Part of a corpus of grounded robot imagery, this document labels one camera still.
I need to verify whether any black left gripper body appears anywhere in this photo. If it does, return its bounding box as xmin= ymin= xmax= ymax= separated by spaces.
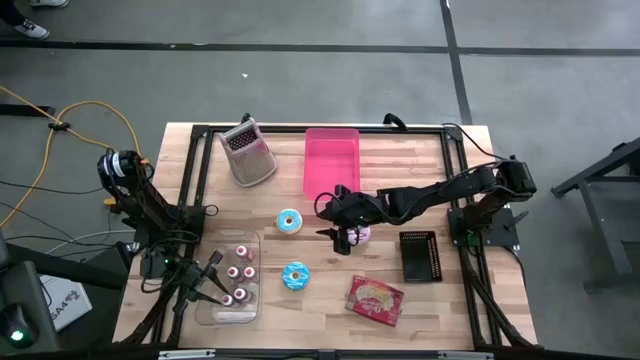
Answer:
xmin=167 ymin=262 xmax=209 ymax=304

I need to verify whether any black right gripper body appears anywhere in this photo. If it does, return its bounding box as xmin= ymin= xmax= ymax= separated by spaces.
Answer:
xmin=319 ymin=185 xmax=382 ymax=229

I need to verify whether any blue iced toy donut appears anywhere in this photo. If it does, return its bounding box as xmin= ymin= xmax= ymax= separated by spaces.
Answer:
xmin=280 ymin=261 xmax=311 ymax=292
xmin=275 ymin=208 xmax=304 ymax=235

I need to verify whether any red snack package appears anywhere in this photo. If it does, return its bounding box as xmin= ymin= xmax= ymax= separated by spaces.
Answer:
xmin=344 ymin=274 xmax=405 ymax=328

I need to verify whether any black mesh basket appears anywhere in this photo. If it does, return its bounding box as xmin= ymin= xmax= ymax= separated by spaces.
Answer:
xmin=398 ymin=230 xmax=444 ymax=284

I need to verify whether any clear plastic bin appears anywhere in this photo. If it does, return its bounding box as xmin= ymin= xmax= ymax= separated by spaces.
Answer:
xmin=194 ymin=228 xmax=262 ymax=327

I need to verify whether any pink translucent plastic bin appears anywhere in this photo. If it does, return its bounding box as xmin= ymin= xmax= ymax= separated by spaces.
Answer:
xmin=302 ymin=127 xmax=362 ymax=201

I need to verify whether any white printed box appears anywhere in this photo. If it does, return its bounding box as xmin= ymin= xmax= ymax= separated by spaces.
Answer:
xmin=38 ymin=273 xmax=94 ymax=332

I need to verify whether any black side table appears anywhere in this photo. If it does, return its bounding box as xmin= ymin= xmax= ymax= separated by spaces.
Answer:
xmin=0 ymin=239 xmax=131 ymax=354

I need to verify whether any black device with indicator light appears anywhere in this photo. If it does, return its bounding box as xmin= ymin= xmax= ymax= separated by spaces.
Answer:
xmin=0 ymin=302 xmax=41 ymax=351

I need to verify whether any black metal desk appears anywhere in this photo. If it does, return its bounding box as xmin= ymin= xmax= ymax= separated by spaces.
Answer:
xmin=0 ymin=103 xmax=56 ymax=117

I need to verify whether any black metal stand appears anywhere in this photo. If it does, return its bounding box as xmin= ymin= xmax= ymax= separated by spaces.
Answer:
xmin=549 ymin=135 xmax=640 ymax=294

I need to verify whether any person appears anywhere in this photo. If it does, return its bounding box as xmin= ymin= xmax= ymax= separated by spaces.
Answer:
xmin=0 ymin=0 xmax=70 ymax=40

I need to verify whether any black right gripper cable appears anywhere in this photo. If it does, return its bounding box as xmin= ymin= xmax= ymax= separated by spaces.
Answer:
xmin=313 ymin=191 xmax=344 ymax=217

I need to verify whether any steel box grater pink handle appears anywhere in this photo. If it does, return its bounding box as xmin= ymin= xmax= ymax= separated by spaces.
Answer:
xmin=218 ymin=117 xmax=279 ymax=189

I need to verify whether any black aluminium table frame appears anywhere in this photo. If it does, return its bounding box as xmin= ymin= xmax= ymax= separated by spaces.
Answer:
xmin=112 ymin=123 xmax=539 ymax=351

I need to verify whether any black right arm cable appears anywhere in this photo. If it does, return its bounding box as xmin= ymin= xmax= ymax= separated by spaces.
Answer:
xmin=382 ymin=112 xmax=506 ymax=162

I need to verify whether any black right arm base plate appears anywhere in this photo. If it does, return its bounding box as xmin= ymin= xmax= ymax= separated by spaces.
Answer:
xmin=446 ymin=206 xmax=522 ymax=250

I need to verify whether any yellow floor cable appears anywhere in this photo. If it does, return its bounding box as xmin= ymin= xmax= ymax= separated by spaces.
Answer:
xmin=0 ymin=85 xmax=144 ymax=229

